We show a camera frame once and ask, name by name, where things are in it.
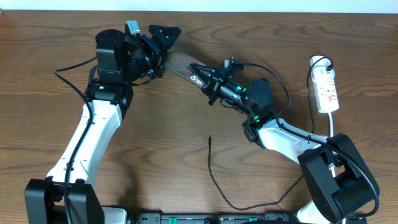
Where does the black charging cable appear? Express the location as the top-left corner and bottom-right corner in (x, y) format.
(207, 55), (334, 212)

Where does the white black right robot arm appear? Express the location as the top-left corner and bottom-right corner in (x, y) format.
(188, 60), (380, 223)

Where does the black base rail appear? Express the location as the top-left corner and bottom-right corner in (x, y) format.
(102, 212), (368, 224)

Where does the white power strip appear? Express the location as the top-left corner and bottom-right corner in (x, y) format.
(310, 55), (340, 114)

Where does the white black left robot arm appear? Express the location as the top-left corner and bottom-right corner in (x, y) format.
(24, 21), (181, 223)

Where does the white USB charger adapter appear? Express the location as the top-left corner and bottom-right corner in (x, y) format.
(311, 66), (335, 83)

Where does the white power strip cord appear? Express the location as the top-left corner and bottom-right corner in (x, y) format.
(328, 112), (335, 138)

